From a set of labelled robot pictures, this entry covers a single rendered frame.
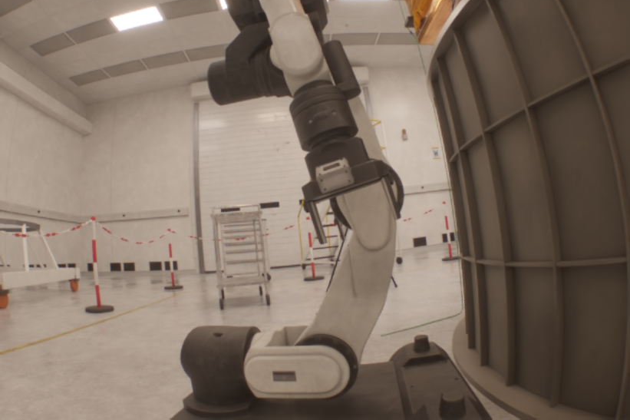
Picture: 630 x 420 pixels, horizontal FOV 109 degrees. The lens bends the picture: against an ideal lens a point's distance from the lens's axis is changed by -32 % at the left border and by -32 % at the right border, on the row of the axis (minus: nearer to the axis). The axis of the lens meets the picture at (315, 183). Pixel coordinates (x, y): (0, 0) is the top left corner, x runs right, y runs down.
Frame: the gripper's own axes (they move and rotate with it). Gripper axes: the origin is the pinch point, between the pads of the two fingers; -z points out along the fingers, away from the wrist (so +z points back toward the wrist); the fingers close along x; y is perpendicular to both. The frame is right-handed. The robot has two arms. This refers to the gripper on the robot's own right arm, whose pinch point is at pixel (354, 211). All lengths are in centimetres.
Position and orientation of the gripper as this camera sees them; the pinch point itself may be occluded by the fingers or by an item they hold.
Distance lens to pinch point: 46.1
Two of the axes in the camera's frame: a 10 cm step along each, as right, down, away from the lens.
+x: 9.4, -3.2, -0.9
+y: 1.5, 1.6, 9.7
